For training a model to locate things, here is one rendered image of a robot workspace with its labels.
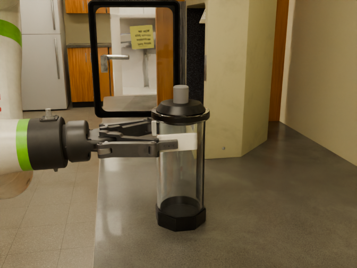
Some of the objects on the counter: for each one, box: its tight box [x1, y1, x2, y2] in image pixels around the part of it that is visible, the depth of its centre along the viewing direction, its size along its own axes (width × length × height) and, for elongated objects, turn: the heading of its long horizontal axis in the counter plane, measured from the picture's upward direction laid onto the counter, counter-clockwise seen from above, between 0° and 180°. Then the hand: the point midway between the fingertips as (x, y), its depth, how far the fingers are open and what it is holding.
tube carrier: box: [151, 106, 210, 217], centre depth 72 cm, size 11×11×21 cm
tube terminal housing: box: [184, 0, 277, 159], centre depth 114 cm, size 25×32×77 cm
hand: (178, 133), depth 70 cm, fingers closed on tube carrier, 9 cm apart
